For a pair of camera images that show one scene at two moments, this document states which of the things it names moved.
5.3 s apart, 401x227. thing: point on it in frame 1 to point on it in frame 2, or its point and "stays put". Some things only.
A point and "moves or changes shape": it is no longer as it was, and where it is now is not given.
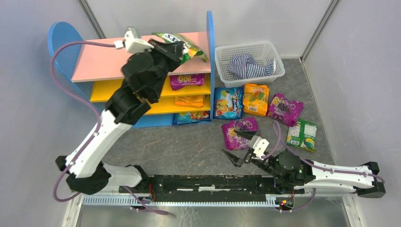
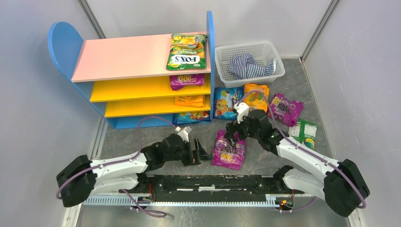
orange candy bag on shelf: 197,100 stays put
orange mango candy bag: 255,99 stays put
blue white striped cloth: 245,66 stays put
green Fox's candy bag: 190,48 moves or changes shape
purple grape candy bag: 285,111 stays put
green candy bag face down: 302,135 stays put
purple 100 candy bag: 234,140 moves or changes shape
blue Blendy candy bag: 228,103 stays put
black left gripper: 173,51 to 192,152
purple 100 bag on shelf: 178,82 stays put
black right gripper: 250,157 to 235,130
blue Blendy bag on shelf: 187,117 stays put
